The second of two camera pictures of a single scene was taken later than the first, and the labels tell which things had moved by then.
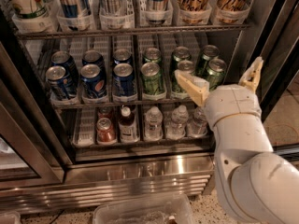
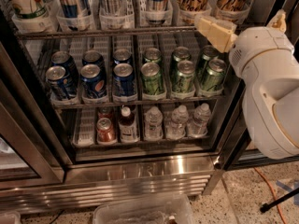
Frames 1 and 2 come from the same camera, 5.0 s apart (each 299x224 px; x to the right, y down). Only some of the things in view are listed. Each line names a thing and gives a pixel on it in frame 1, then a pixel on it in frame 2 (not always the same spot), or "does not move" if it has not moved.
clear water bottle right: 197,125 does not move
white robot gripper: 234,103 → 257,49
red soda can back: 106,112 does not move
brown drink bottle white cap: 128,129 does not move
